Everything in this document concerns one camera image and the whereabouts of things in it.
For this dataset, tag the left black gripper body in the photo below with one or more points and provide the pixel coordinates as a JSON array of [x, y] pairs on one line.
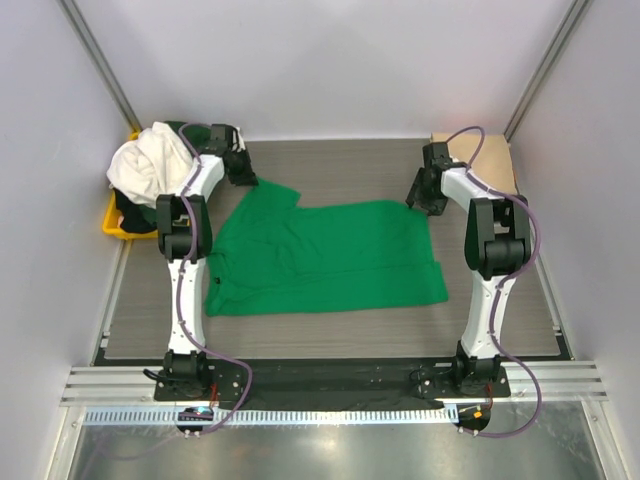
[[240, 155]]

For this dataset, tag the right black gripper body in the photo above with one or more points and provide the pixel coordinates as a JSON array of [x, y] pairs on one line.
[[428, 199]]

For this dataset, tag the bright green t-shirt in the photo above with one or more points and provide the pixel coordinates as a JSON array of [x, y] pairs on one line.
[[273, 256]]

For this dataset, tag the yellow plastic bin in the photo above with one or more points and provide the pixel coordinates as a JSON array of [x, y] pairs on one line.
[[112, 225]]

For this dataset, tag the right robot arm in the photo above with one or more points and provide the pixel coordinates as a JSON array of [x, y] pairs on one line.
[[497, 244]]

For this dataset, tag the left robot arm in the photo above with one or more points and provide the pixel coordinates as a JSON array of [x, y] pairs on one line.
[[185, 240]]

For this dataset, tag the white t-shirt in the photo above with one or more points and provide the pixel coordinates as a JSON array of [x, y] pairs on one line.
[[155, 163]]

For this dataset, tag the folded beige t-shirt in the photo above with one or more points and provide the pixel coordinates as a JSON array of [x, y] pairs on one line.
[[493, 163]]

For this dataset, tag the dark green t-shirt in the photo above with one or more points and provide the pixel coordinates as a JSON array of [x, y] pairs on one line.
[[195, 134]]

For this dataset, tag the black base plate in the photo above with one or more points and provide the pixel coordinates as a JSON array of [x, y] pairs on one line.
[[333, 385]]

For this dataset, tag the left aluminium frame post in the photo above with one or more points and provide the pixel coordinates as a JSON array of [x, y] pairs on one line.
[[92, 48]]

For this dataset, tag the aluminium frame post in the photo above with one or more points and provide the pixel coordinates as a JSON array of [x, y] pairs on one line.
[[560, 40], [92, 48]]

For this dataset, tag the right aluminium frame post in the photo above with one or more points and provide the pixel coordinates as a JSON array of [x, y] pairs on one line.
[[560, 40]]

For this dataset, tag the aluminium front rail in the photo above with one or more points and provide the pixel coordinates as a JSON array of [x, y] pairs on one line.
[[559, 381]]

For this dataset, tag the white slotted cable duct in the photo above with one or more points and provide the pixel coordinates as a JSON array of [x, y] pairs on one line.
[[200, 417]]

